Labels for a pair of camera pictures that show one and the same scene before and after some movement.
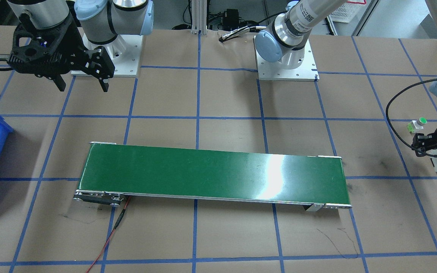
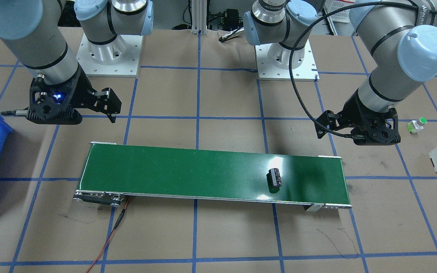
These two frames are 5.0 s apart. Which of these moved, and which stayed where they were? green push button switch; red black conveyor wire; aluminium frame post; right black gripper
Moved: right black gripper
Stayed: green push button switch; aluminium frame post; red black conveyor wire
